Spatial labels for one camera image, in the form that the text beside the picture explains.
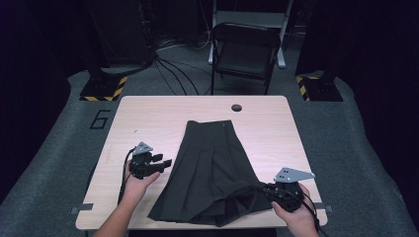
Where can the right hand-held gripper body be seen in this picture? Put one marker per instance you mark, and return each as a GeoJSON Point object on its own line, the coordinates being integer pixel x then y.
{"type": "Point", "coordinates": [290, 197]}

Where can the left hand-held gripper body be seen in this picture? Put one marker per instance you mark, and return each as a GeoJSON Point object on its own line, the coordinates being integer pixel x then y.
{"type": "Point", "coordinates": [141, 166]}

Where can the black pleated skirt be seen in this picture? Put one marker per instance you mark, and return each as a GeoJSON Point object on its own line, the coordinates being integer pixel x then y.
{"type": "Point", "coordinates": [207, 177]}

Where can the person's left hand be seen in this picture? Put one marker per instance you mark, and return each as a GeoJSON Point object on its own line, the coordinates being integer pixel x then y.
{"type": "Point", "coordinates": [136, 189]}

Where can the person's right hand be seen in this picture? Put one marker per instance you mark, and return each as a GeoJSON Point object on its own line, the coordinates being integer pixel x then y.
{"type": "Point", "coordinates": [299, 223]}

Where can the grey tape strip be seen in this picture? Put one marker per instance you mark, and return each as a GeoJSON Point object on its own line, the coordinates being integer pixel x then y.
{"type": "Point", "coordinates": [84, 207]}
{"type": "Point", "coordinates": [327, 208]}

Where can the round black table grommet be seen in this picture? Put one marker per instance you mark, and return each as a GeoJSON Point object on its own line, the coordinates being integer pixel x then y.
{"type": "Point", "coordinates": [236, 107]}

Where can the black striped stand base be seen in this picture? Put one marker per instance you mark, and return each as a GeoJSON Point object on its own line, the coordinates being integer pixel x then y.
{"type": "Point", "coordinates": [322, 89]}
{"type": "Point", "coordinates": [102, 89]}

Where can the dark cabinet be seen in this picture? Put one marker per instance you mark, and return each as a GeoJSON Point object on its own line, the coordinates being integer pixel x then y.
{"type": "Point", "coordinates": [118, 33]}

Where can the black folding chair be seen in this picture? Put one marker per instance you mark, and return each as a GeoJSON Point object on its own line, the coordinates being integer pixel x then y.
{"type": "Point", "coordinates": [243, 56]}

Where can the white metal stand frame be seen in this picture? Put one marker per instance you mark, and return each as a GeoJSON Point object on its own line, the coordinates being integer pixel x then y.
{"type": "Point", "coordinates": [250, 16]}

